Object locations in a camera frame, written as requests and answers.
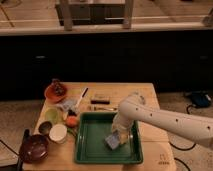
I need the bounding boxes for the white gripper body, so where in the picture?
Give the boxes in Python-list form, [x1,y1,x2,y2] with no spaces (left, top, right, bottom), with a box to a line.
[111,113,132,144]

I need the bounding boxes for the blue sponge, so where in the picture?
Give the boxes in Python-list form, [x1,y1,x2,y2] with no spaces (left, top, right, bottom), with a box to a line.
[105,132,120,150]

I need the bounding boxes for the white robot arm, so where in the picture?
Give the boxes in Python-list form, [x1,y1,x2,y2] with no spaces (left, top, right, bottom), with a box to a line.
[112,93,213,150]

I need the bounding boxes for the green plastic tray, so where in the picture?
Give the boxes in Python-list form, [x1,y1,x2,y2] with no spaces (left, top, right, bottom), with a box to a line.
[74,112,143,164]

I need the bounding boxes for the dark rectangular block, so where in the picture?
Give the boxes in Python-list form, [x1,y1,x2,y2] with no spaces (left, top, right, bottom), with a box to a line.
[90,95,110,104]

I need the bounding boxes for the metal utensil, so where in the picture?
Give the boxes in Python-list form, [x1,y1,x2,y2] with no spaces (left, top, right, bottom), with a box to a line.
[88,106,117,111]

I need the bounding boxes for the orange carrot toy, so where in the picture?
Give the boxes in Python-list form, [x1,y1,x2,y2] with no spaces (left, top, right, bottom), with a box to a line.
[65,116,78,128]

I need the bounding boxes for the clear plastic bag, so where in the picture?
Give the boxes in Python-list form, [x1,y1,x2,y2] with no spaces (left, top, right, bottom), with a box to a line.
[56,99,77,112]

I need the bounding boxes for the white cup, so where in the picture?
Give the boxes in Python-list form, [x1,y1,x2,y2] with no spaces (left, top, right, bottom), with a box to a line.
[49,124,67,144]

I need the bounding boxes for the light green cup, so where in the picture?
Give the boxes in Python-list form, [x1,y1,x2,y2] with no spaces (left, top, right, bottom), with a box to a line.
[45,108,60,124]

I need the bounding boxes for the dark pinecone object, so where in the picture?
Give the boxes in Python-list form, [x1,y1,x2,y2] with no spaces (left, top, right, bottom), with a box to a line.
[52,79,65,96]

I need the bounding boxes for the small dark bowl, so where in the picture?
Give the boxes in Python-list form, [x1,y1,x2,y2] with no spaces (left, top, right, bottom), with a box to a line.
[38,121,52,135]

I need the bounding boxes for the dark blue floor device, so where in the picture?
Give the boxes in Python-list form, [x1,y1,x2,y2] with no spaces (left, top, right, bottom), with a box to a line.
[190,92,211,108]

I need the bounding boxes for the dark red bowl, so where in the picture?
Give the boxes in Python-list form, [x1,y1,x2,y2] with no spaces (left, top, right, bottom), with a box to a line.
[19,134,49,163]

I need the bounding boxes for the white handled knife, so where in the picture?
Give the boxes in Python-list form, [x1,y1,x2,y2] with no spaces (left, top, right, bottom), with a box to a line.
[75,87,88,108]

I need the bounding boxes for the black cable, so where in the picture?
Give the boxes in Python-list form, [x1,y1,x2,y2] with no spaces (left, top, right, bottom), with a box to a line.
[168,103,199,171]

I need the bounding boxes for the black ladle handle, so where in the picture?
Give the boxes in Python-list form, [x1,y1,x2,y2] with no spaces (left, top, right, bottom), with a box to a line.
[16,129,30,171]

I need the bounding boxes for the wooden shelf frame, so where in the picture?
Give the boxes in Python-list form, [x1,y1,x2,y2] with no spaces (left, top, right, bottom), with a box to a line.
[54,0,134,31]

